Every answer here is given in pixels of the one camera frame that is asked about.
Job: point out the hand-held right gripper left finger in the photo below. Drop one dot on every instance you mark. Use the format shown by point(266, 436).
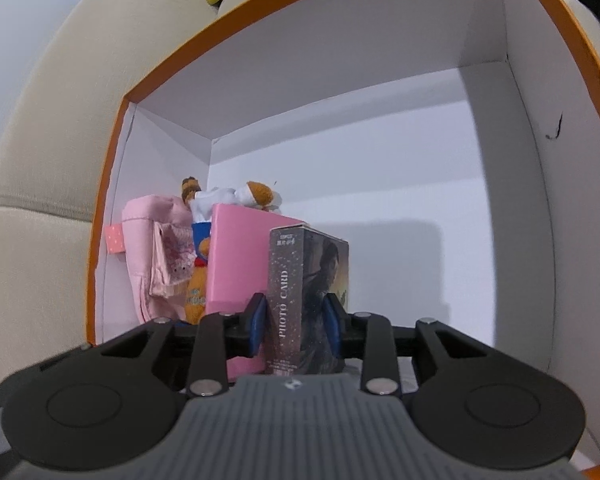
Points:
point(256, 327)

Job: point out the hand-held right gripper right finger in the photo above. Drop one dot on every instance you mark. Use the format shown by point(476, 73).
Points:
point(331, 327)

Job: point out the dark photo card box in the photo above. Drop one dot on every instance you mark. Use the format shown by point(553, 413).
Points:
point(307, 305)

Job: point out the orange cardboard box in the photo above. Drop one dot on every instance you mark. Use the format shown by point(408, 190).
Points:
point(380, 110)

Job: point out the pink box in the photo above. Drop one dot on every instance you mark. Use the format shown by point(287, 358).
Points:
point(237, 260)

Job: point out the orange and white plush toy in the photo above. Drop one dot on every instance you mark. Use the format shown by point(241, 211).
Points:
point(215, 200)

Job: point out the pink fabric pouch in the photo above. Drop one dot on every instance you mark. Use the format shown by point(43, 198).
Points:
point(142, 250)

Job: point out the beige sofa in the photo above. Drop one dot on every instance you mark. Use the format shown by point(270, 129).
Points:
point(50, 110)

